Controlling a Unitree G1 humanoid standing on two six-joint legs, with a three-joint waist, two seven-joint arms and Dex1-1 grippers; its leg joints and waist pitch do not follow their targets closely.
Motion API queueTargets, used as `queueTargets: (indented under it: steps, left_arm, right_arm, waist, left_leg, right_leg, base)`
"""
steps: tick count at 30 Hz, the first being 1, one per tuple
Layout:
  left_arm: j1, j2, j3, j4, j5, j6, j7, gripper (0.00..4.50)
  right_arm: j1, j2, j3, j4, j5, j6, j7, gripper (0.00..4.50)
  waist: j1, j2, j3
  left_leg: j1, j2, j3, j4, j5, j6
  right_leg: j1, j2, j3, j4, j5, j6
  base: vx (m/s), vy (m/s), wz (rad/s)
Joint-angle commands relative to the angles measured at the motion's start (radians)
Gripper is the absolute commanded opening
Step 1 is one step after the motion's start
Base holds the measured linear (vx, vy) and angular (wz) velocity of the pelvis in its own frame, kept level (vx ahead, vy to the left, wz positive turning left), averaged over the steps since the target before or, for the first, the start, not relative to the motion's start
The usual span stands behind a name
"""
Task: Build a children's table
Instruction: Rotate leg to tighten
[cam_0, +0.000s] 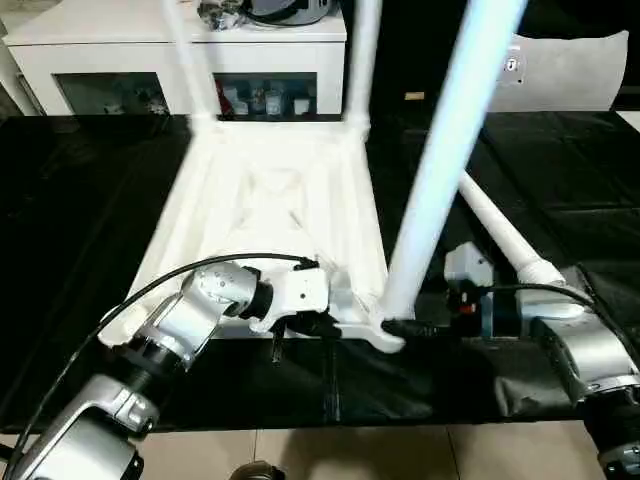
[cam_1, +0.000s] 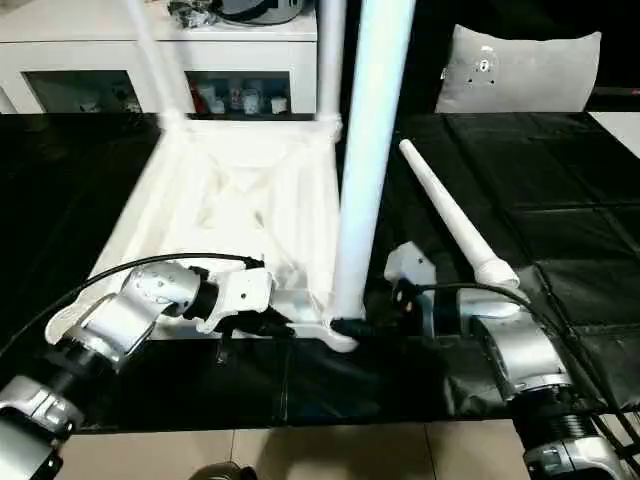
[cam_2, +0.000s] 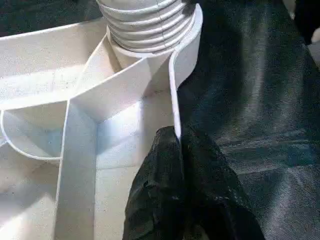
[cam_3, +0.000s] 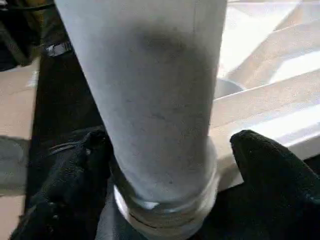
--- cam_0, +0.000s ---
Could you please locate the black robot foot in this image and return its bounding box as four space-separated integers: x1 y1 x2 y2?
232 462 286 480

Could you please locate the dark clutter pile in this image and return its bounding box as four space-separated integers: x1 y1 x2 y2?
197 0 249 31

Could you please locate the black cabinet with gold label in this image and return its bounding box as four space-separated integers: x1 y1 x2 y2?
369 0 466 115

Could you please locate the grey round helmet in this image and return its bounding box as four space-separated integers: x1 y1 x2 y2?
249 0 331 26

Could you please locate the grey cushion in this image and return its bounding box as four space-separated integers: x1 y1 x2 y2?
487 29 630 114

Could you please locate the white plastic table leg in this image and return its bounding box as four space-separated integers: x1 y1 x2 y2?
457 170 567 286
343 0 377 132
160 0 219 129
380 0 530 321

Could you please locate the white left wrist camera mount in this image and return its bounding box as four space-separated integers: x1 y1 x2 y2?
249 267 332 334

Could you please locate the white plastic table top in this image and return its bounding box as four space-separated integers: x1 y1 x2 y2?
97 117 409 354

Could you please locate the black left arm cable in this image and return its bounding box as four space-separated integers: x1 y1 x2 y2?
9 253 321 471

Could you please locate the white glass-door cabinet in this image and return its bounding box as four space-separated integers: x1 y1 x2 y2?
2 9 349 119

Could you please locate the black work mat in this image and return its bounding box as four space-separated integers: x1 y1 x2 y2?
0 112 640 431

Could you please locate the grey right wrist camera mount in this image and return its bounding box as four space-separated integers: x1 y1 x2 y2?
443 242 494 301

